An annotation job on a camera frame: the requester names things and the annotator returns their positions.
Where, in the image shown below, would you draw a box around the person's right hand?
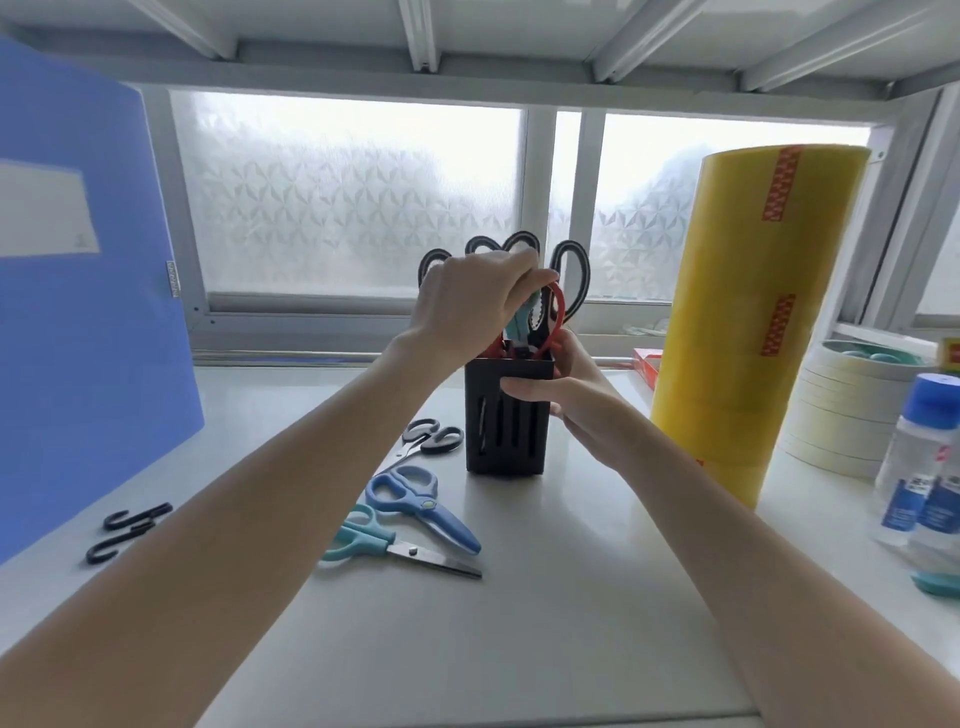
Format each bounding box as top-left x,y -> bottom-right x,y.
500,328 -> 655,471

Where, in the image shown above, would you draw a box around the person's left hand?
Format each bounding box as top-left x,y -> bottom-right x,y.
407,248 -> 561,378

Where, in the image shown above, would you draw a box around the black slotted holder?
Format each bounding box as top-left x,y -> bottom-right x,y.
463,348 -> 558,478

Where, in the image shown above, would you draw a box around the red handled scissors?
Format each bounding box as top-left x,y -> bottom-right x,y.
486,280 -> 569,360

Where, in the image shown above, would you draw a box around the person's right forearm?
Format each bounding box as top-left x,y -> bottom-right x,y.
611,408 -> 960,728

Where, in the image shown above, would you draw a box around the person's left forearm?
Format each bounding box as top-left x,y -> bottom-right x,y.
0,335 -> 451,728

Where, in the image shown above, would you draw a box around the small black scissors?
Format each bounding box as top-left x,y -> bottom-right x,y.
390,417 -> 466,470

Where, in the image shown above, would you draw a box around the frosted glass window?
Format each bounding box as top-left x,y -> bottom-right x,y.
141,84 -> 960,357

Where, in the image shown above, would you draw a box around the stack of yellow tape rolls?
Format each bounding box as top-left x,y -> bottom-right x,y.
649,144 -> 873,513

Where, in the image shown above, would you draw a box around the white metal shelf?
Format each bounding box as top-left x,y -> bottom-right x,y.
0,0 -> 960,102

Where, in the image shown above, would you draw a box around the stack of cream tape rolls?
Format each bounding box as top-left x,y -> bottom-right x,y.
776,339 -> 942,480

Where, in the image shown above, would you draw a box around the teal round item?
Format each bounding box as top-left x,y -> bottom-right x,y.
838,342 -> 933,366

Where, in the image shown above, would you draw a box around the clear bottle blue cap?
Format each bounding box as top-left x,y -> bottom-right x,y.
870,372 -> 960,550

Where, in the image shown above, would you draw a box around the black hook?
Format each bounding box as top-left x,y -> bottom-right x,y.
102,501 -> 174,532
84,522 -> 156,567

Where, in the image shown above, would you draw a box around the clear bottle blue label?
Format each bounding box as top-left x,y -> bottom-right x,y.
916,448 -> 960,560

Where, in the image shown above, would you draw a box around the blue file folder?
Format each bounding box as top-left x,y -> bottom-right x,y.
0,36 -> 207,567

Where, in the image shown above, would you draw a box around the teal plastic item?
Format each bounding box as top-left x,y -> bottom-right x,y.
910,571 -> 960,601

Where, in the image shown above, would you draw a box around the black handled scissors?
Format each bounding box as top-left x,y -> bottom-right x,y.
501,230 -> 592,327
417,234 -> 513,292

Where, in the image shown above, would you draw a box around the teal handled scissors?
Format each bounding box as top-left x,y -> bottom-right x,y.
504,294 -> 544,342
321,503 -> 485,580

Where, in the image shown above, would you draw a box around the blue handled scissors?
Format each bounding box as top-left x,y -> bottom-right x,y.
364,464 -> 483,557

